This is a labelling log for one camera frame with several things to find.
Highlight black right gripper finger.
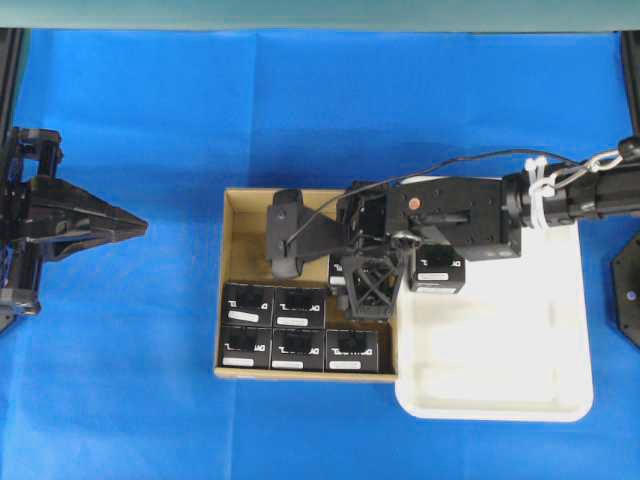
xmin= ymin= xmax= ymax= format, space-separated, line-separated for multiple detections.
xmin=341 ymin=248 xmax=400 ymax=321
xmin=336 ymin=293 xmax=350 ymax=310

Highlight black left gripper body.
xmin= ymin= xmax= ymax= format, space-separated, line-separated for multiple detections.
xmin=1 ymin=127 xmax=63 ymax=315

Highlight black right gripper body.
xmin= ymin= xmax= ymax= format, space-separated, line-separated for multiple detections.
xmin=335 ymin=177 xmax=521 ymax=260

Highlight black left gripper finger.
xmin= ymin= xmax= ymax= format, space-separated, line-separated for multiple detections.
xmin=44 ymin=227 xmax=145 ymax=262
xmin=64 ymin=184 xmax=148 ymax=230

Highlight black box row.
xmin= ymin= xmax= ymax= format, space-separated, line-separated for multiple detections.
xmin=273 ymin=287 xmax=327 ymax=330
xmin=221 ymin=283 xmax=275 ymax=327
xmin=328 ymin=255 xmax=346 ymax=290
xmin=219 ymin=326 xmax=272 ymax=369
xmin=325 ymin=329 xmax=379 ymax=373
xmin=270 ymin=328 xmax=325 ymax=372

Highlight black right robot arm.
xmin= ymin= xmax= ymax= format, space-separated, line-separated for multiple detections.
xmin=330 ymin=137 xmax=639 ymax=321

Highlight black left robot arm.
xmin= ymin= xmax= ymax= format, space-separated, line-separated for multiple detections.
xmin=1 ymin=128 xmax=148 ymax=330

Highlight black box bottom row right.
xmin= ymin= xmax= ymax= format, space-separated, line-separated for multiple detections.
xmin=325 ymin=329 xmax=379 ymax=373

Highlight black box on tray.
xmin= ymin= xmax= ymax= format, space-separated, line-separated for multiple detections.
xmin=408 ymin=245 xmax=466 ymax=294

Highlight black box bottom row middle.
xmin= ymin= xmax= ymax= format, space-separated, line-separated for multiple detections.
xmin=270 ymin=328 xmax=325 ymax=372

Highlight black box bottom row left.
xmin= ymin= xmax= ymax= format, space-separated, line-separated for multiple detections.
xmin=219 ymin=326 xmax=272 ymax=369

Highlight open brown cardboard box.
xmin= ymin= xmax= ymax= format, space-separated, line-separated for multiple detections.
xmin=212 ymin=188 xmax=397 ymax=383

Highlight white zip ties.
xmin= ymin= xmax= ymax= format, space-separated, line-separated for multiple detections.
xmin=525 ymin=156 xmax=556 ymax=230

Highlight white foam tray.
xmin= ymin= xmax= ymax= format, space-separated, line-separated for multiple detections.
xmin=394 ymin=225 xmax=594 ymax=422

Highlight blue table cloth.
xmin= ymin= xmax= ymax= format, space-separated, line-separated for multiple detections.
xmin=1 ymin=30 xmax=639 ymax=479

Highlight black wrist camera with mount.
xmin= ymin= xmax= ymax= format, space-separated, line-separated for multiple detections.
xmin=266 ymin=189 xmax=347 ymax=280

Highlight black camera cable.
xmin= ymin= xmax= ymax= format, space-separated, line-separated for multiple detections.
xmin=284 ymin=149 xmax=581 ymax=251

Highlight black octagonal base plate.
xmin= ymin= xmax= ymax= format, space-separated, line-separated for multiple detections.
xmin=612 ymin=238 xmax=640 ymax=348

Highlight black frame post left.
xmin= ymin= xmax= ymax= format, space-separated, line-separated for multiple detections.
xmin=0 ymin=28 xmax=26 ymax=145

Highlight black frame post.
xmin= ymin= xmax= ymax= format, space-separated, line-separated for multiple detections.
xmin=620 ymin=30 xmax=640 ymax=136
xmin=0 ymin=28 xmax=26 ymax=145

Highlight black frame post right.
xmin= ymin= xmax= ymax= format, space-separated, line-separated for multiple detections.
xmin=620 ymin=30 xmax=640 ymax=136

